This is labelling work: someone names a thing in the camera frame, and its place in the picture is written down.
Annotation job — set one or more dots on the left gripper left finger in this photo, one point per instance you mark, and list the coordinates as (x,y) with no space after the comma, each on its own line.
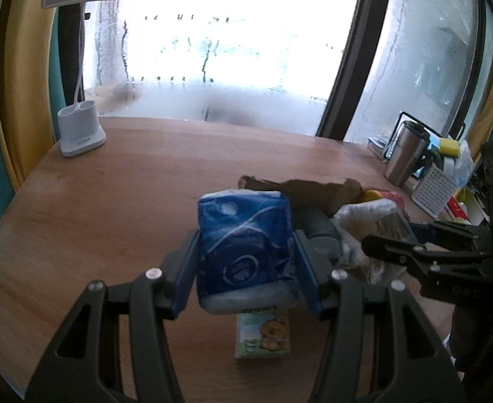
(82,361)

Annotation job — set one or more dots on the white perforated basket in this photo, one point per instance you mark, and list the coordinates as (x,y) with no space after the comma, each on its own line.
(433,191)

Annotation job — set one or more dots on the clear plastic bag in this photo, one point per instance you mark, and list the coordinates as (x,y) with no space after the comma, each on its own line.
(459,169)

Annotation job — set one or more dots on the green cartoon tissue pack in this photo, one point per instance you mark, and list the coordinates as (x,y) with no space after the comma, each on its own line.
(262,335)

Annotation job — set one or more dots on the tablet with blue screen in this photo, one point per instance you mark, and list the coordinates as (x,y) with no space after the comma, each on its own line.
(430,156)

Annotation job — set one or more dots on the red can yellow lid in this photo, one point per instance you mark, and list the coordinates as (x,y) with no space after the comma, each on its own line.
(375,194)

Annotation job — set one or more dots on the cotton swab bag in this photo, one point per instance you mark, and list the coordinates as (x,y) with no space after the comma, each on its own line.
(380,217)

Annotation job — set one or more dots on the black window frame post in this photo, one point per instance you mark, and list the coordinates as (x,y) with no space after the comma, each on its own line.
(357,60)

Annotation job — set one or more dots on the blue tissue pack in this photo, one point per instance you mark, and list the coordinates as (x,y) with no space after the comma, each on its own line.
(247,252)

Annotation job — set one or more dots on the brown cardboard box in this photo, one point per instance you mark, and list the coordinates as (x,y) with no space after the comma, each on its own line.
(327,197)

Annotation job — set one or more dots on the steel travel mug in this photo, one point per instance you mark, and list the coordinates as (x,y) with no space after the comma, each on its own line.
(412,141)

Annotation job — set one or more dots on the red box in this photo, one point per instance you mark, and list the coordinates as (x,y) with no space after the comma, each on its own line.
(456,211)

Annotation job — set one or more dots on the white desk lamp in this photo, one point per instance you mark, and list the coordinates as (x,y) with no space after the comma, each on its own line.
(79,128)

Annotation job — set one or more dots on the grey sock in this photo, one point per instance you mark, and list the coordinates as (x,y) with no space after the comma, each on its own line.
(320,232)

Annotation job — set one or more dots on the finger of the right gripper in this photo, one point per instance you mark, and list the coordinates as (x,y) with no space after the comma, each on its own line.
(422,263)
(442,231)

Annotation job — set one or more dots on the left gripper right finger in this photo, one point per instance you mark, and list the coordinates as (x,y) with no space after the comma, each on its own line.
(380,346)

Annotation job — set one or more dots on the yellow sponge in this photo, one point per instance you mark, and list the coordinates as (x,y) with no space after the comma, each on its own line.
(448,147)

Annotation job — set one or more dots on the yellow teal curtain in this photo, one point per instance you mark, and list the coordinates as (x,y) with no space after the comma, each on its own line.
(26,125)

